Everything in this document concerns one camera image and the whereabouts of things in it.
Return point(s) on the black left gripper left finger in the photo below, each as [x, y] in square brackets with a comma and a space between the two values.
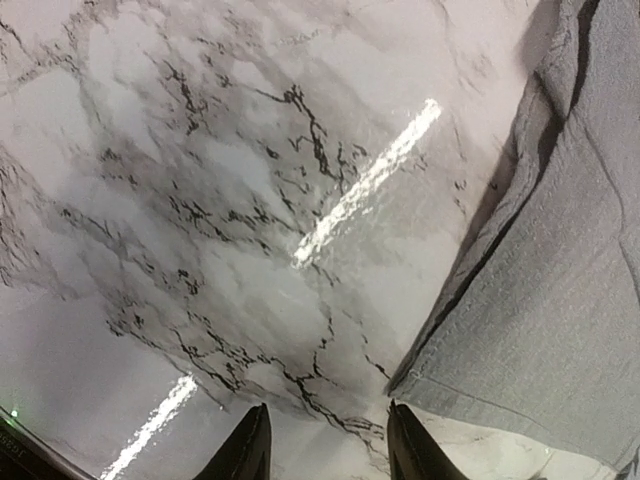
[246, 453]

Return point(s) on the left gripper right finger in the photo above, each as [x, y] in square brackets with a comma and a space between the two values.
[413, 452]

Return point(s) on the grey garment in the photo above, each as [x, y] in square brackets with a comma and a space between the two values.
[536, 330]

